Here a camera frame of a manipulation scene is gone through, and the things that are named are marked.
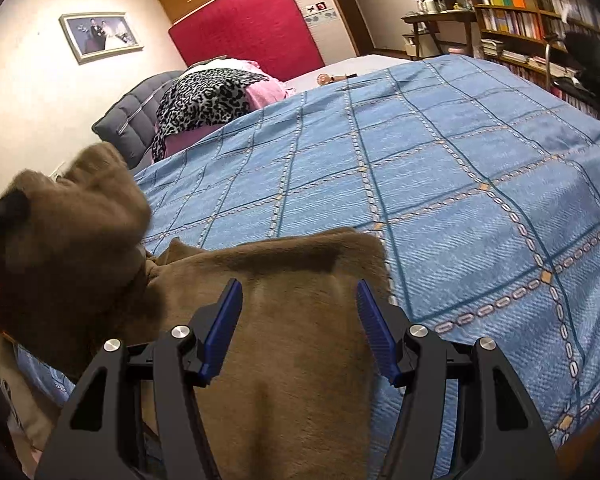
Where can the wooden desk with shelf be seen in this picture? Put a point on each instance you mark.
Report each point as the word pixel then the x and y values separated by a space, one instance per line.
pixel 427 19

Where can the leopard print blanket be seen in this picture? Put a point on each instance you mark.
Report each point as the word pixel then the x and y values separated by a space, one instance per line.
pixel 210 97

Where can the black office chair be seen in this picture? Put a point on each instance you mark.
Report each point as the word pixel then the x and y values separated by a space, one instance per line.
pixel 584 84

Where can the wooden bookshelf with books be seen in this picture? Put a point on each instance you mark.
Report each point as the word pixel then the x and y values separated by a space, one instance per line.
pixel 512 34

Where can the pink pillow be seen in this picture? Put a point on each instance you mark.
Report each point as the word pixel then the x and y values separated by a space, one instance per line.
pixel 259 95

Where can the framed wedding photo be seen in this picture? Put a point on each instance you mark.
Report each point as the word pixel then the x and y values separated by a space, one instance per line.
pixel 92 36

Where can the grey padded headboard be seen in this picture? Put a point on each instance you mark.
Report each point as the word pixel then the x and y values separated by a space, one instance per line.
pixel 130 124

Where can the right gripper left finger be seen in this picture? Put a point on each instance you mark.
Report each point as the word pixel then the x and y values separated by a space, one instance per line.
pixel 100 431

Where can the small toy on bed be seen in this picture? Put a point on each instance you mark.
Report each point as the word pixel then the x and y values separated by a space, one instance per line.
pixel 325 79

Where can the brown fleece pants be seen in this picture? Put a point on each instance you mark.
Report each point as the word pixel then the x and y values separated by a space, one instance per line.
pixel 292 397

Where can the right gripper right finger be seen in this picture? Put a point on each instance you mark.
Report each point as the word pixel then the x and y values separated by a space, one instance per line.
pixel 499 434

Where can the red wall panel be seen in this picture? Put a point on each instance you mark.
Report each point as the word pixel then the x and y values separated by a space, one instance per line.
pixel 272 33

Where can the blue patterned bedspread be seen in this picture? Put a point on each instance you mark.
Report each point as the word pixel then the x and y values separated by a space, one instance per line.
pixel 484 189

